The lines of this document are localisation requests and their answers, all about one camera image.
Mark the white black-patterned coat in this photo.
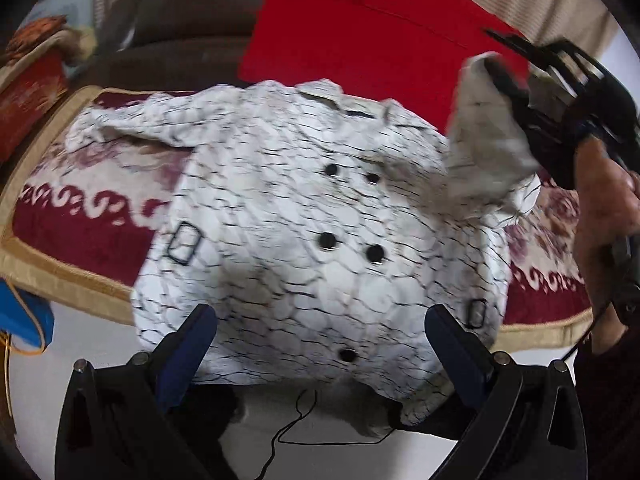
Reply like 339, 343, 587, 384
65, 52, 540, 426

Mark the person's right hand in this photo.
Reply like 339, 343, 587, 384
572, 135, 640, 311

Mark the bright red blanket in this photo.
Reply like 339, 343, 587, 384
239, 0, 528, 130

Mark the red gift box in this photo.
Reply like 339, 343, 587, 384
1, 47, 68, 162

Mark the thin black cable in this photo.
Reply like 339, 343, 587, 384
257, 388, 396, 480

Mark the blue bag with orange cord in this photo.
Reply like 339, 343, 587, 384
1, 280, 54, 356

